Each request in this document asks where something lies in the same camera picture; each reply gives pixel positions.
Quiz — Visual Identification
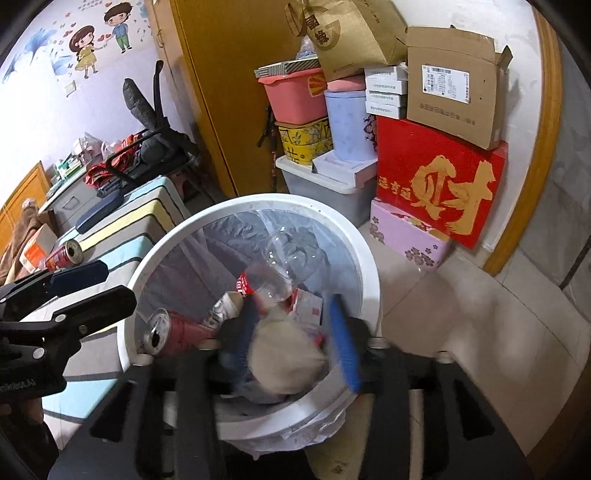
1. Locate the light blue cylinder container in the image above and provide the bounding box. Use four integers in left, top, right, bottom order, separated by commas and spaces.
323, 89, 376, 161

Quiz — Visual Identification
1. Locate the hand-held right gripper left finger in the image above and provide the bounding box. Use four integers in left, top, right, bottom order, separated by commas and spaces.
48, 295, 262, 480

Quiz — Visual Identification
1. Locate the striped cloth cover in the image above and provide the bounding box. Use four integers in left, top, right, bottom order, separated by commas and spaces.
39, 176, 197, 432

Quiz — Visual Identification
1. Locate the silver drink can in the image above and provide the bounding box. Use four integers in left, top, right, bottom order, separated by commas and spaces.
205, 292, 245, 330

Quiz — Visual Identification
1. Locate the brown paper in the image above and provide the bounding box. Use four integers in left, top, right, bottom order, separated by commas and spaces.
247, 318, 331, 395

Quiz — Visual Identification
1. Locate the red drink can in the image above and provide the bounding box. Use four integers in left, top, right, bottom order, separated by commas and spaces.
141, 307, 222, 357
44, 240, 85, 272

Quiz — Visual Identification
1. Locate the blue flower wall sticker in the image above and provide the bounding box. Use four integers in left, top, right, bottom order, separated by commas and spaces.
0, 53, 24, 84
51, 48, 75, 77
25, 28, 58, 61

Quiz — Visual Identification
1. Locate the pink floral box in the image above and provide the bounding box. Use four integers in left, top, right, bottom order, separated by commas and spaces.
369, 198, 452, 272

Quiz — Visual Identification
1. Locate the wooden headboard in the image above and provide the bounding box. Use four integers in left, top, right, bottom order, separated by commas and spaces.
0, 161, 51, 232

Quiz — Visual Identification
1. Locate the white round trash bin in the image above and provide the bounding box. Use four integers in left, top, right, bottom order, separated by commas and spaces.
116, 194, 383, 444

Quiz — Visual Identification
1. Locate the cartoon couple wall sticker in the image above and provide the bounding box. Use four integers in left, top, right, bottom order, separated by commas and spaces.
68, 2, 134, 75

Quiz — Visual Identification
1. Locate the navy glasses case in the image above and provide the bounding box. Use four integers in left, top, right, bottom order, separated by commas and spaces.
75, 191, 124, 234

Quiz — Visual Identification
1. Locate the dark grey padded jacket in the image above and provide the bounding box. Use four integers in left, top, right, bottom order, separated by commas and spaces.
122, 78, 160, 132

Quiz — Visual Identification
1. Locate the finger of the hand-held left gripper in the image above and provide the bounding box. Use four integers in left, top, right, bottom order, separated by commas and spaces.
18, 285, 138, 344
0, 260, 109, 303

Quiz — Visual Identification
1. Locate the yellow patterned box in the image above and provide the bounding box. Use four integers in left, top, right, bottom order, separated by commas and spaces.
276, 117, 333, 166

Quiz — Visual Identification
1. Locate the white red patterned bag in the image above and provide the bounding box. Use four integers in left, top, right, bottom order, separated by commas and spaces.
362, 113, 379, 153

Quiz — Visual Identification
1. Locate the brown cardboard box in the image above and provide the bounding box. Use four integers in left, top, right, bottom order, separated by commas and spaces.
405, 26, 514, 151

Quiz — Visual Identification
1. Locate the clear storage bin white lid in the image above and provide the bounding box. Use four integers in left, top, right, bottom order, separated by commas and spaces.
276, 154, 378, 227

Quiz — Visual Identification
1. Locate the clear plastic bin liner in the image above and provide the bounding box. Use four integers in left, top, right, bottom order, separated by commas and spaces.
139, 208, 365, 457

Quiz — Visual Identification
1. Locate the curved wooden frame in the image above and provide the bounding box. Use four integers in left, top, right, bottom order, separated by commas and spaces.
482, 9, 565, 277

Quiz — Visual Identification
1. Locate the pink round lid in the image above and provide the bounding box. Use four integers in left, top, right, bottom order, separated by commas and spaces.
325, 74, 368, 93

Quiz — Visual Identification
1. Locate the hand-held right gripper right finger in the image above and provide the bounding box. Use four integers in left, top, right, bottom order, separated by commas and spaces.
329, 294, 527, 480

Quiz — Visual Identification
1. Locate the grey drawer desk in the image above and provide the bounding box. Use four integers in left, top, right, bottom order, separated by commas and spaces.
39, 166, 112, 232

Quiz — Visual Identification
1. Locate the white plastic bag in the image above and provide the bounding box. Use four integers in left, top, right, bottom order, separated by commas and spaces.
81, 134, 112, 160

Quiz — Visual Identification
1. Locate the orange white box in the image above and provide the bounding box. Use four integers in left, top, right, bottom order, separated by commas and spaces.
21, 224, 58, 273

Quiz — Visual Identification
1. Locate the small white carton box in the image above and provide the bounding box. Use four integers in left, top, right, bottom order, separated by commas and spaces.
365, 79, 409, 96
367, 104, 407, 121
364, 65, 409, 83
366, 91, 408, 108

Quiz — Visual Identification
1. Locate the grey flat box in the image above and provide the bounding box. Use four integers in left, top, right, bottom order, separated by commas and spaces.
255, 58, 321, 78

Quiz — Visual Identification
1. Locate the pile of small boxes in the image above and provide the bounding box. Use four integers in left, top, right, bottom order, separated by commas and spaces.
51, 148, 90, 181

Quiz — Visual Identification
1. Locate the clear plastic bottle red label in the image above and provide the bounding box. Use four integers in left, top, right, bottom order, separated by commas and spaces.
235, 258, 301, 315

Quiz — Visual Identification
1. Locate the brown cloth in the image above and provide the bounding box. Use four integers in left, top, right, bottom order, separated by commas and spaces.
0, 198, 42, 282

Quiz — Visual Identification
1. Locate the clear plastic bag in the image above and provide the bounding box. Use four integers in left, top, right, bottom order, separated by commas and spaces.
295, 39, 321, 63

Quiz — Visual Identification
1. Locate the brown paper bag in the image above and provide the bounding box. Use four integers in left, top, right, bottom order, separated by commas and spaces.
284, 0, 409, 83

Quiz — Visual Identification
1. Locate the pink plastic box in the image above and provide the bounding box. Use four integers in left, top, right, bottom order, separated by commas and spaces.
257, 66, 329, 125

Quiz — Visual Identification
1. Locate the wooden door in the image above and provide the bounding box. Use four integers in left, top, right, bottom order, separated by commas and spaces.
145, 0, 324, 199

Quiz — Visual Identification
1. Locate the red white milk carton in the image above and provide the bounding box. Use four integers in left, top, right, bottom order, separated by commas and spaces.
284, 288, 324, 326

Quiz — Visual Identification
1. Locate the person's left forearm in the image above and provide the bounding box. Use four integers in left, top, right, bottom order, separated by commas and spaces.
0, 401, 58, 480

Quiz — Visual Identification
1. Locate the black office chair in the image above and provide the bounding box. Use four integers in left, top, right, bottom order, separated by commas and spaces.
105, 60, 201, 185

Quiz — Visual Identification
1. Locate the red gold gift box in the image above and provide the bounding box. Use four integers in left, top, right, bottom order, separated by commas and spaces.
375, 114, 509, 250

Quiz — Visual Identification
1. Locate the white flat box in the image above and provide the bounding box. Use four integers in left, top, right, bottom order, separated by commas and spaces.
311, 150, 378, 183

